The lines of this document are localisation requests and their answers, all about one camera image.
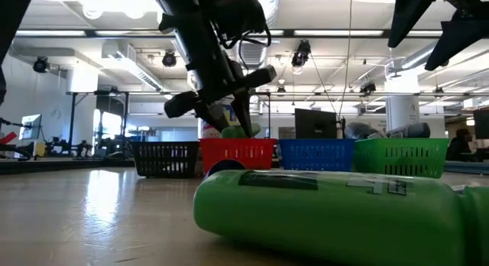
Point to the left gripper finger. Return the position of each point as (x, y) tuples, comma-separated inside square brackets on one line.
[(242, 109), (216, 115)]

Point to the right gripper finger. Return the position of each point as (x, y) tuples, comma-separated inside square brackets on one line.
[(458, 40), (410, 10)]

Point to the grey deodorant stick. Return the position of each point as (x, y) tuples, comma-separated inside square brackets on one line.
[(359, 131), (412, 130)]

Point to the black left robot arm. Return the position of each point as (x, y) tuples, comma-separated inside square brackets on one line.
[(11, 21)]

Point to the black background robot arm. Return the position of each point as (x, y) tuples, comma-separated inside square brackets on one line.
[(23, 154)]

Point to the Lysol wipes canister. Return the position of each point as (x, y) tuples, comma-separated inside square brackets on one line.
[(209, 133)]

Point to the red plastic basket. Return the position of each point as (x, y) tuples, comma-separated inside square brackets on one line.
[(237, 153)]

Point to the black plastic basket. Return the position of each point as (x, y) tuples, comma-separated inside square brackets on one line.
[(164, 159)]

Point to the black computer monitor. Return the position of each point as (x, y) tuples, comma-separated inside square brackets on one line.
[(315, 124)]

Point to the overhead beam with lights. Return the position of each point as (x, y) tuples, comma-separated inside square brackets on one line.
[(336, 33)]

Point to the dark monitor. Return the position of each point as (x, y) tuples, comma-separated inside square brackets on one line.
[(482, 124)]

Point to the blue plastic basket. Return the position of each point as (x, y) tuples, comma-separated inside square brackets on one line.
[(317, 155)]

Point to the white round pillar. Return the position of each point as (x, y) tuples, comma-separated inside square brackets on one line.
[(401, 109)]

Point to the person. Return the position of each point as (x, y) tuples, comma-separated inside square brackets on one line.
[(460, 145)]

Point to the green plastic basket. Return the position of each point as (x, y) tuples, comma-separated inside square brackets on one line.
[(401, 159)]

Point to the white-framed monitor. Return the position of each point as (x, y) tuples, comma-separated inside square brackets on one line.
[(31, 125)]

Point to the red bar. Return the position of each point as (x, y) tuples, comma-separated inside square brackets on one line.
[(7, 138)]

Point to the black ceiling camera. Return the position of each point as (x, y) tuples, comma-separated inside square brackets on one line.
[(368, 88), (302, 52), (41, 65), (169, 60)]

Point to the silver ventilation duct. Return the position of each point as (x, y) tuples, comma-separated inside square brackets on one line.
[(254, 52)]

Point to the black background rig frame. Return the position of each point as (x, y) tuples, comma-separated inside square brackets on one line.
[(72, 117)]

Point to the black metal table frame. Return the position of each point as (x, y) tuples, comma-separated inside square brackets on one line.
[(76, 163)]

